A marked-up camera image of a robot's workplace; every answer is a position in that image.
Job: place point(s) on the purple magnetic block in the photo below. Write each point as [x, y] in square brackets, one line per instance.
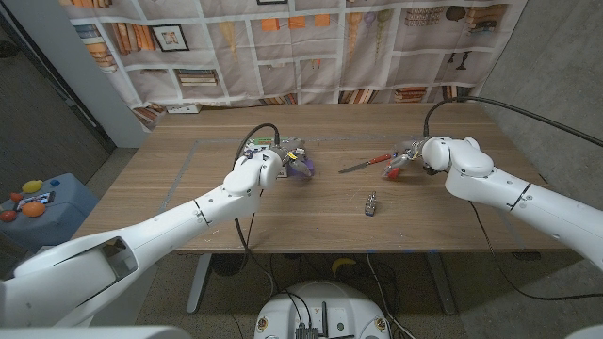
[307, 165]

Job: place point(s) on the orange toy fruit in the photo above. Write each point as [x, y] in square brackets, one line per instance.
[33, 209]

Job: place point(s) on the yellow banana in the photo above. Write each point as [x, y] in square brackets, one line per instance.
[343, 263]

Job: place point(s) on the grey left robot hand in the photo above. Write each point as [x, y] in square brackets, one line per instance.
[294, 153]

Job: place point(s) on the Peanuts puzzle box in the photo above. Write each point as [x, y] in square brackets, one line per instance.
[261, 141]

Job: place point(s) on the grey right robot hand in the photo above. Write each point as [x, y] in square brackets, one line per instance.
[407, 153]

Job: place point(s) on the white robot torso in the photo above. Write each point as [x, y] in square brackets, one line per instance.
[94, 333]

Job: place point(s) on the white power strip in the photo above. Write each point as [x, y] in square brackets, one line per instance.
[184, 108]

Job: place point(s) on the small metallic toy piece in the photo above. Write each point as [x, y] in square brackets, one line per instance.
[370, 204]

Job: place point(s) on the small red toy fruit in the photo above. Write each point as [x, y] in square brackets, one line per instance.
[16, 197]

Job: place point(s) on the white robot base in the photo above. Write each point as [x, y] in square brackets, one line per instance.
[330, 306]

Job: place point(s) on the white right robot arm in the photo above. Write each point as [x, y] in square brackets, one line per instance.
[518, 198]

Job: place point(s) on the grey-blue storage box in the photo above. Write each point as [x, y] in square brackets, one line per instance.
[56, 226]

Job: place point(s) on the red magnetic block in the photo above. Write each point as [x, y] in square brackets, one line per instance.
[393, 173]

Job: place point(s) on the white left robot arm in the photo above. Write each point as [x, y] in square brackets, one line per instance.
[165, 235]

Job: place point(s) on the printed bookshelf backdrop cloth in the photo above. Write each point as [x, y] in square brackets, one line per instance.
[292, 56]

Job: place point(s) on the metal table leg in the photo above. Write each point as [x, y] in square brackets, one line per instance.
[198, 282]
[440, 282]

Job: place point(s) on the black round floor object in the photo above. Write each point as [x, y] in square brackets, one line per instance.
[229, 264]

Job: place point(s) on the yellow toy lemon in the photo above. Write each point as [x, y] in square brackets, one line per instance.
[32, 186]

